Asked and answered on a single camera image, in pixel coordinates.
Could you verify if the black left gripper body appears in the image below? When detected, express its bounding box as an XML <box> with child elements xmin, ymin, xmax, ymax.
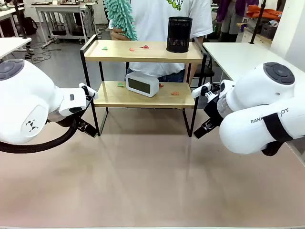
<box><xmin>49</xmin><ymin>111</ymin><xmax>83</xmax><ymax>128</ymax></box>

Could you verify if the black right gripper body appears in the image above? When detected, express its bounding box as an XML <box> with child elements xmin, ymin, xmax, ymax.
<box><xmin>203</xmin><ymin>94</ymin><xmax>225</xmax><ymax>126</ymax></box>

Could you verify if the white digital alarm clock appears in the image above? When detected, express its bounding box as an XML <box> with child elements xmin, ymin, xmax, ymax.
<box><xmin>125</xmin><ymin>71</ymin><xmax>160</xmax><ymax>98</ymax></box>

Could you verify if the teal chenille duster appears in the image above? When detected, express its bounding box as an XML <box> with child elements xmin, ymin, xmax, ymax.
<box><xmin>104</xmin><ymin>0</ymin><xmax>139</xmax><ymax>42</ymax></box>

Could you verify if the person's right hand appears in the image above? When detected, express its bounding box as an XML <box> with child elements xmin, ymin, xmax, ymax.
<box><xmin>110</xmin><ymin>26</ymin><xmax>131</xmax><ymax>42</ymax></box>

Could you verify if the black chair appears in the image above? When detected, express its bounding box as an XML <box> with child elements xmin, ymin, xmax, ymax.
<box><xmin>190</xmin><ymin>62</ymin><xmax>215</xmax><ymax>83</ymax></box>

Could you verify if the white side table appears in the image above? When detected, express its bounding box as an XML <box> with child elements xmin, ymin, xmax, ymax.
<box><xmin>202</xmin><ymin>42</ymin><xmax>305</xmax><ymax>82</ymax></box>
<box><xmin>0</xmin><ymin>37</ymin><xmax>32</xmax><ymax>60</ymax></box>

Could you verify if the black mesh pen cup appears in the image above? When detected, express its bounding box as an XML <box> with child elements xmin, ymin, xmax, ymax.
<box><xmin>166</xmin><ymin>16</ymin><xmax>193</xmax><ymax>53</ymax></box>

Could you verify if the grey plastic crate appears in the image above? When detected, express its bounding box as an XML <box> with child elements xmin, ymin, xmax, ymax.
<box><xmin>260</xmin><ymin>22</ymin><xmax>279</xmax><ymax>39</ymax></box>

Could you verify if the black stand pole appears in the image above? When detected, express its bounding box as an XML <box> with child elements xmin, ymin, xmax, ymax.
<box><xmin>248</xmin><ymin>0</ymin><xmax>267</xmax><ymax>45</ymax></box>
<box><xmin>13</xmin><ymin>0</ymin><xmax>28</xmax><ymax>39</ymax></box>

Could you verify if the hanging purple garment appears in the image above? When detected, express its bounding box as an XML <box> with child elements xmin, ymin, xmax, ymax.
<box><xmin>216</xmin><ymin>0</ymin><xmax>259</xmax><ymax>22</ymax></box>

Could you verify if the black backpack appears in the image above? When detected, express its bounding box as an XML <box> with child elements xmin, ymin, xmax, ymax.
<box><xmin>23</xmin><ymin>16</ymin><xmax>39</xmax><ymax>36</ymax></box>

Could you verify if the person in white t-shirt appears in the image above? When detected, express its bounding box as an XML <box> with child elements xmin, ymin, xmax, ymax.
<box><xmin>108</xmin><ymin>0</ymin><xmax>214</xmax><ymax>83</ymax></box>

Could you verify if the white-framed background workbench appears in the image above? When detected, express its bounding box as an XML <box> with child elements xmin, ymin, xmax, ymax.
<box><xmin>30</xmin><ymin>1</ymin><xmax>98</xmax><ymax>46</ymax></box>

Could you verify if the orange cloth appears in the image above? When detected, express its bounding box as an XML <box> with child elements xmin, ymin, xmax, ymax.
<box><xmin>245</xmin><ymin>4</ymin><xmax>283</xmax><ymax>21</ymax></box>

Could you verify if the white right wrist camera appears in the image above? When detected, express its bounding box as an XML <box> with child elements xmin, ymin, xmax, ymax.
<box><xmin>191</xmin><ymin>82</ymin><xmax>220</xmax><ymax>98</ymax></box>

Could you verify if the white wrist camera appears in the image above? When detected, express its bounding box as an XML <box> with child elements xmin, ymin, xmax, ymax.
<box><xmin>191</xmin><ymin>82</ymin><xmax>220</xmax><ymax>98</ymax></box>
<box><xmin>78</xmin><ymin>82</ymin><xmax>99</xmax><ymax>100</ymax></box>

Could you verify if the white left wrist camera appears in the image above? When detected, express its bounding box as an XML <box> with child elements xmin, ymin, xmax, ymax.
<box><xmin>78</xmin><ymin>82</ymin><xmax>99</xmax><ymax>100</ymax></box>

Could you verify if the black braided cable sleeve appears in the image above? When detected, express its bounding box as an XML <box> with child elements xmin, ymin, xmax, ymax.
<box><xmin>0</xmin><ymin>116</ymin><xmax>81</xmax><ymax>154</ymax></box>

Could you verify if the black floor cable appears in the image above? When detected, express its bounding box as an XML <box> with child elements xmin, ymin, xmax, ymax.
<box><xmin>30</xmin><ymin>49</ymin><xmax>62</xmax><ymax>64</ymax></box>

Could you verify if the two-tier wooden shelf black frame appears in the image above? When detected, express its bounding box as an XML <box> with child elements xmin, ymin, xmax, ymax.
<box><xmin>80</xmin><ymin>34</ymin><xmax>208</xmax><ymax>138</ymax></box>

